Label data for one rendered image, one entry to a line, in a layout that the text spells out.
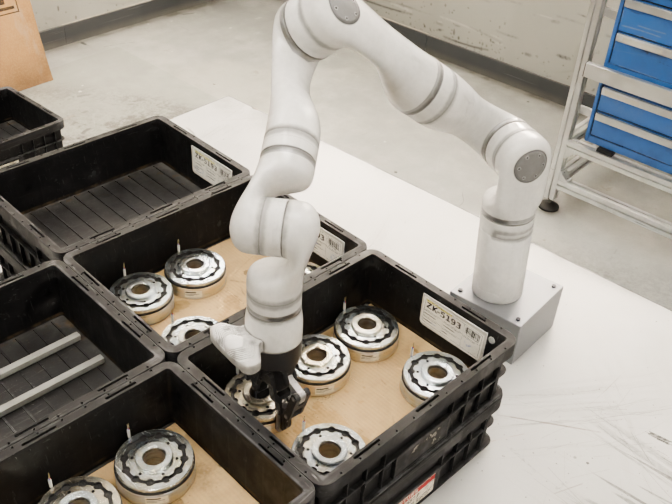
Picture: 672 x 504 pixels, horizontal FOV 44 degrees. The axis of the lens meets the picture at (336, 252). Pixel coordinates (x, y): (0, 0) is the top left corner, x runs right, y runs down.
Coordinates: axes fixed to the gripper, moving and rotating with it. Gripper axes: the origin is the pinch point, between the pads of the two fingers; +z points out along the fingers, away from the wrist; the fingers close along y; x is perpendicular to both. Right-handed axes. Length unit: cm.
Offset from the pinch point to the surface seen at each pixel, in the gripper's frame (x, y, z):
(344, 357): -14.7, 1.7, -0.4
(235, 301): -10.8, 25.1, 2.4
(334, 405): -9.1, -2.9, 2.5
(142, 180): -17, 68, 2
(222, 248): -17.3, 38.8, 2.4
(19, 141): -18, 141, 27
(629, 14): -197, 73, 5
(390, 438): -4.7, -18.3, -7.5
